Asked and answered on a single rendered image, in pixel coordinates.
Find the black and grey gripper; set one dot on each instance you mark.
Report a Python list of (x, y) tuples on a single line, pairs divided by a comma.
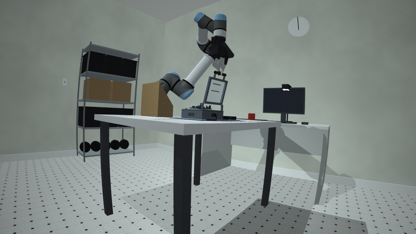
[(219, 52)]

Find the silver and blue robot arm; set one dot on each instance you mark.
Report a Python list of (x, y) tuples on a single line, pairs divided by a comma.
[(184, 88)]

